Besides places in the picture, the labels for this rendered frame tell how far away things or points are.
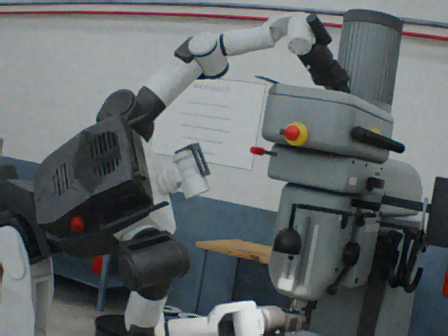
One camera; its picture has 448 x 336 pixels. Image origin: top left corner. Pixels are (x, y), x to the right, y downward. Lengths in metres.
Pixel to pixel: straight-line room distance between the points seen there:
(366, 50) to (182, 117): 5.15
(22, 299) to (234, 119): 5.27
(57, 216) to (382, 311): 1.19
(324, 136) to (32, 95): 7.00
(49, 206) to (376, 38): 1.13
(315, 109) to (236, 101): 5.15
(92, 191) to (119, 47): 6.29
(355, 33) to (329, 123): 0.51
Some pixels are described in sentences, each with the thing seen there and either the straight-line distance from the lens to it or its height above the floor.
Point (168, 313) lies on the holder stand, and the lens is 2.28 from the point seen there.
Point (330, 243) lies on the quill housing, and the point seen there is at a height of 1.48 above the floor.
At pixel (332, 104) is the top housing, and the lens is 1.85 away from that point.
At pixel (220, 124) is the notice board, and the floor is 1.92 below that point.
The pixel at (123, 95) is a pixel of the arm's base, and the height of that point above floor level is 1.79.
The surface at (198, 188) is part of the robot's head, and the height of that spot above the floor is 1.58.
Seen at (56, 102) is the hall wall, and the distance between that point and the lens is 8.36.
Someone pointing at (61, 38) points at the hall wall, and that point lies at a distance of 8.50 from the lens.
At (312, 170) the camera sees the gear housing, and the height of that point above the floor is 1.67.
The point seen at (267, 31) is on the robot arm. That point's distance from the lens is 1.94.
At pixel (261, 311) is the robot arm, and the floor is 1.28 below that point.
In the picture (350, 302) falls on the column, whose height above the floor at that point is 1.25.
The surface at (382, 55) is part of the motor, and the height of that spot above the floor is 2.07.
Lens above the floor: 1.69
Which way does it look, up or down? 5 degrees down
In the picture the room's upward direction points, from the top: 10 degrees clockwise
